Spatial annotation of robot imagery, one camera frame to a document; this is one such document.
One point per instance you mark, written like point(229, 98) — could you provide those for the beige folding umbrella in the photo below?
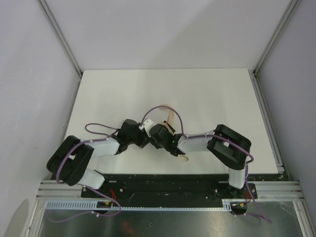
point(168, 124)

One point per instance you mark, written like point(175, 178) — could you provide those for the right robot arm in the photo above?
point(231, 148)

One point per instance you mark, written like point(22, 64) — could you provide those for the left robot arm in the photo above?
point(70, 161)

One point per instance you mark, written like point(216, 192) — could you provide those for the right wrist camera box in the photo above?
point(146, 126)

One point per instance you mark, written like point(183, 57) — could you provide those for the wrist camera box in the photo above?
point(121, 123)
point(146, 126)

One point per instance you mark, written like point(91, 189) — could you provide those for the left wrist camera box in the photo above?
point(121, 123)

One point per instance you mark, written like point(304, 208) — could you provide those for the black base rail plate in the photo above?
point(171, 190)

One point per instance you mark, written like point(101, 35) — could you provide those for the right aluminium frame post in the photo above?
point(281, 26)

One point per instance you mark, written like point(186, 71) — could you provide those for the aluminium frame post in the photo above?
point(281, 26)
point(59, 35)

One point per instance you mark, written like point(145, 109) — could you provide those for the left aluminium frame post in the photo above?
point(59, 35)

